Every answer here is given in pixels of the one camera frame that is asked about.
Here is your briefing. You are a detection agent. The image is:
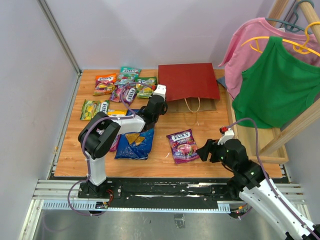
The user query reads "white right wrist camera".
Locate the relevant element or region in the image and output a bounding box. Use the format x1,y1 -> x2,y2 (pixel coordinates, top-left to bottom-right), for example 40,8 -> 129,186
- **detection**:
217,126 -> 235,145

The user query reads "yellow snack bar wrapper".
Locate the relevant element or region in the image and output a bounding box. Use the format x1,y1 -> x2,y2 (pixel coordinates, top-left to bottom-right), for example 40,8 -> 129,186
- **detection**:
107,109 -> 128,117

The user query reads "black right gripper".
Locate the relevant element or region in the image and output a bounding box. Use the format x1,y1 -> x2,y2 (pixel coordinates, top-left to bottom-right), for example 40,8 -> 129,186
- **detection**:
196,137 -> 237,170

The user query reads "purple Fox's berries candy bag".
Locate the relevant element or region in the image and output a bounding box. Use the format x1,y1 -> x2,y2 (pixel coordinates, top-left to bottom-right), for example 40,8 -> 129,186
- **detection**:
166,129 -> 200,164

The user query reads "teal clothes hanger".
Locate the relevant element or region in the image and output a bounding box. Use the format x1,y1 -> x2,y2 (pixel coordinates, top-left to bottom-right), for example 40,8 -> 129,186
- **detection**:
265,0 -> 315,33

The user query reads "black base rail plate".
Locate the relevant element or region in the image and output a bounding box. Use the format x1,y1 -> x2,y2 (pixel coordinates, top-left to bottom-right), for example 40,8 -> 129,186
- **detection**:
77,177 -> 240,208

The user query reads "blue grey mat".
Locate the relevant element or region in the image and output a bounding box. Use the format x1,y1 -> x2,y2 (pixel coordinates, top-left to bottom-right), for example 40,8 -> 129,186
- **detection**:
217,76 -> 227,89

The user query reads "yellow clothes hanger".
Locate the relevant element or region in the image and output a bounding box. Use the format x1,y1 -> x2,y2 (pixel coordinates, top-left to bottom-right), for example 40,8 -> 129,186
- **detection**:
240,21 -> 320,57

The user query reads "teal Fox's mint candy bag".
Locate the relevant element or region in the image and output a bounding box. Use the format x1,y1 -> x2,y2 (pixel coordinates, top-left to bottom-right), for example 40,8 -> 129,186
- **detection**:
115,66 -> 141,86

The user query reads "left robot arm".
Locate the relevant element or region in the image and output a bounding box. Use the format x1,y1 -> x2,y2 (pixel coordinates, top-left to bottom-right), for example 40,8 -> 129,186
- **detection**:
78,94 -> 168,198

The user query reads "blue Doritos chips bag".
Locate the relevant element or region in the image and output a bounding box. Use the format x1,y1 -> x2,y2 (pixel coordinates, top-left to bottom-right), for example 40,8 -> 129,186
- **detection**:
114,108 -> 156,161

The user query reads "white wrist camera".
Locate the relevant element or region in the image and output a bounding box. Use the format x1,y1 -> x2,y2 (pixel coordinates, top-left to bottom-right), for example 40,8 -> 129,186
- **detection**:
217,126 -> 235,145
152,84 -> 167,100

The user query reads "green snack bag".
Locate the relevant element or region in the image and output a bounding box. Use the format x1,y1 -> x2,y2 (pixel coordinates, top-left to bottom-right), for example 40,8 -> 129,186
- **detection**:
135,76 -> 158,99

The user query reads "purple black cherry candy bag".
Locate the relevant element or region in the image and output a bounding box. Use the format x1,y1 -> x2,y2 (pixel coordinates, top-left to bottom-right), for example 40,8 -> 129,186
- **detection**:
109,85 -> 137,106

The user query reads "grey cable duct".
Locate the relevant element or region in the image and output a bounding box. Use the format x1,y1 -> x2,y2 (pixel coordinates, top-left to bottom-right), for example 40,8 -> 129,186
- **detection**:
42,200 -> 231,214

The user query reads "green yellow Fox's candy bag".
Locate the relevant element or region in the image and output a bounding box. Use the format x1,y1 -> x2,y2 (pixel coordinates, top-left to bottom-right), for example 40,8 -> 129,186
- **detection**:
79,99 -> 110,121

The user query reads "wooden clothes rack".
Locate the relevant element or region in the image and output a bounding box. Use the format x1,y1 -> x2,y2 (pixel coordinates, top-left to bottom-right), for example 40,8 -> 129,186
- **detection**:
226,0 -> 320,164

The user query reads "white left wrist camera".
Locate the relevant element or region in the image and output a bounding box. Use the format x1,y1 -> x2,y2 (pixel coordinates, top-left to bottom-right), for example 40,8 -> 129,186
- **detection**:
152,84 -> 167,100

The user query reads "red paper bag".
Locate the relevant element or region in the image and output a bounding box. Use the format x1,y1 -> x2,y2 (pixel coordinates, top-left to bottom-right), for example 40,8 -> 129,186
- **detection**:
158,63 -> 221,114

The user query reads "pink t-shirt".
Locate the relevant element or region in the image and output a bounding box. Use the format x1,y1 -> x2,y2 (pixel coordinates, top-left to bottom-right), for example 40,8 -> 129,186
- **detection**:
220,17 -> 307,98

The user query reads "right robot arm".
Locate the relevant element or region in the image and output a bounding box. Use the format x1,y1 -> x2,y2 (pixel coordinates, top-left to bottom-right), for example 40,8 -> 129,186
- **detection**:
196,139 -> 320,240

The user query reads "orange Fox's fruits candy bag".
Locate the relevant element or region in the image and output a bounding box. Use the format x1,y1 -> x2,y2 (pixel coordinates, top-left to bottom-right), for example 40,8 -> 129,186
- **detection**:
93,73 -> 117,96

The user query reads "aluminium frame post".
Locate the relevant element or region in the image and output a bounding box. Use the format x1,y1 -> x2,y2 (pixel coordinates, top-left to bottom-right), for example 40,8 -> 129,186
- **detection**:
37,0 -> 82,75

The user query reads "green tank top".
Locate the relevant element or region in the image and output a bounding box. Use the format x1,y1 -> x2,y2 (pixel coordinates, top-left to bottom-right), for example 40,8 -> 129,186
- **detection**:
232,36 -> 320,129

